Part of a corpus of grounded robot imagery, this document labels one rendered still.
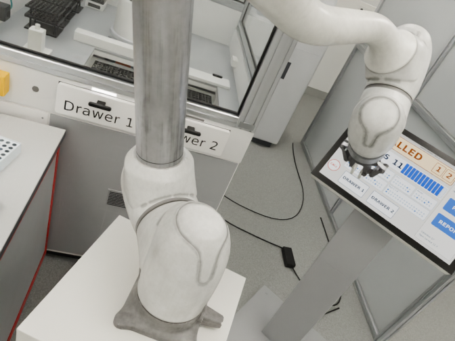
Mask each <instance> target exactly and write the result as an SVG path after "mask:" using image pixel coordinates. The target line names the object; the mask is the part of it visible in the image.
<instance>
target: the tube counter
mask: <svg viewBox="0 0 455 341"><path fill-rule="evenodd" d="M389 166H390V167H391V168H393V169H395V170H396V171H397V172H399V173H401V174H402V175H403V176H405V177H407V178H408V179H409V180H411V181H413V182H414V183H415V184H417V185H419V186H421V187H422V188H423V189H425V190H427V191H428V192H429V193H431V194H433V195H434V196H435V197H437V198H439V199H442V198H443V196H444V195H445V193H446V192H447V191H448V190H449V189H448V188H447V187H445V186H444V185H442V184H441V183H439V182H437V181H436V180H434V179H432V178H431V177H430V176H428V175H426V174H425V173H423V172H422V171H420V170H418V169H417V168H416V167H414V166H412V165H411V164H409V163H408V162H406V161H405V160H403V159H401V158H400V157H399V156H396V157H395V158H394V159H393V160H392V162H391V163H390V164H389Z"/></svg>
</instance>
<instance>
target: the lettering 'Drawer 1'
mask: <svg viewBox="0 0 455 341"><path fill-rule="evenodd" d="M66 102H70V101H66V100H65V104H64V110H68V109H66ZM70 103H71V104H72V109H71V110H73V109H74V104H73V103H72V102H70ZM84 109H87V108H84ZM71 110H69V111H71ZM87 110H89V109H87ZM84 112H88V114H84ZM89 113H90V110H89V111H83V114H84V115H88V116H89ZM97 114H98V117H99V119H100V118H101V117H102V115H103V113H102V115H101V116H100V113H99V112H97V113H96V115H95V113H94V110H93V117H94V118H95V117H96V116H97ZM107 116H111V115H109V114H107V115H105V120H106V121H108V122H111V121H109V120H107V119H106V118H109V117H107ZM110 119H112V116H111V118H110ZM128 119H130V121H129V126H127V125H126V127H130V124H131V119H132V118H128ZM131 128H132V127H131Z"/></svg>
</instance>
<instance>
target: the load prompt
mask: <svg viewBox="0 0 455 341"><path fill-rule="evenodd" d="M392 149H393V150H395V151H396V152H397V153H399V154H401V155H402V156H404V157H405V158H407V159H409V160H410V161H412V162H413V163H415V164H417V165H418V166H419V167H421V168H423V169H424V170H426V171H427V172H429V173H431V174H432V175H434V176H435V177H437V178H438V179H440V180H441V181H443V182H444V183H446V184H448V185H449V186H452V184H453V183H454V182H455V170H454V169H453V168H450V167H449V166H448V165H446V164H444V163H443V162H441V161H439V160H438V159H436V158H434V157H433V156H431V155H430V154H428V153H426V152H425V151H423V150H422V149H420V148H419V147H417V146H415V145H414V144H412V143H410V142H409V141H407V140H405V139H404V138H403V137H400V138H399V139H398V141H397V143H396V144H395V145H394V146H393V148H392Z"/></svg>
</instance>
